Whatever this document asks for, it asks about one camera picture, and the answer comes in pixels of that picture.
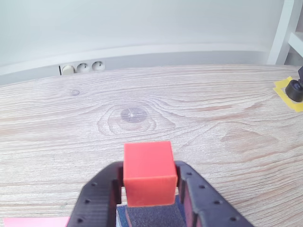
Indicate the yellow tape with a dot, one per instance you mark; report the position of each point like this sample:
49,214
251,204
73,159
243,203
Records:
282,94

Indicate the white wall socket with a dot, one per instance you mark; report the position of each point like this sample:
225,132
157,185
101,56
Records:
82,68
98,66

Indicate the beige plug in socket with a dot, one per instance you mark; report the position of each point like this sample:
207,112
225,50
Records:
68,70

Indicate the black camera stand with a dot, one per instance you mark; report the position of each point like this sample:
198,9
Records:
294,91

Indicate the white shelf frame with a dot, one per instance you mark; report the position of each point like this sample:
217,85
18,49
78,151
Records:
281,30

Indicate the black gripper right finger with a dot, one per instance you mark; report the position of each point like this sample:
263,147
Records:
208,203

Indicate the small red cube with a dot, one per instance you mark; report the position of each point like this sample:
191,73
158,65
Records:
149,172

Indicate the small black cube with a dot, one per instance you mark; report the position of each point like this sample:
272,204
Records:
151,217

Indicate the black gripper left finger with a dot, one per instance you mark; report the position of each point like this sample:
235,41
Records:
97,198

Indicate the pink paper sheet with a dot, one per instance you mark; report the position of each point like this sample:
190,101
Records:
35,222

